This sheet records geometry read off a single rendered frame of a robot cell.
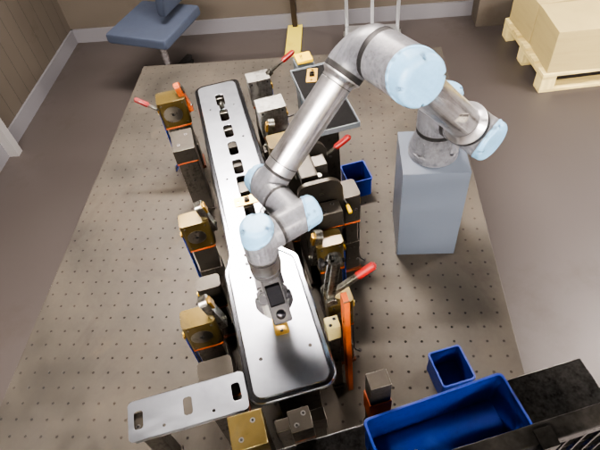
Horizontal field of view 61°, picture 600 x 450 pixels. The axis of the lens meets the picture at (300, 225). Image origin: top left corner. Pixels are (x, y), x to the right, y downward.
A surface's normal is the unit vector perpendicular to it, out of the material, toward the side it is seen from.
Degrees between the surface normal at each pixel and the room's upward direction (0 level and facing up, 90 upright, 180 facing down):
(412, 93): 84
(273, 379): 0
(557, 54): 90
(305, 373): 0
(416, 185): 90
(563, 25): 0
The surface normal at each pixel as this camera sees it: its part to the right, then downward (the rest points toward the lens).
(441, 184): -0.04, 0.77
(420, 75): 0.47, 0.57
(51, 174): -0.10, -0.64
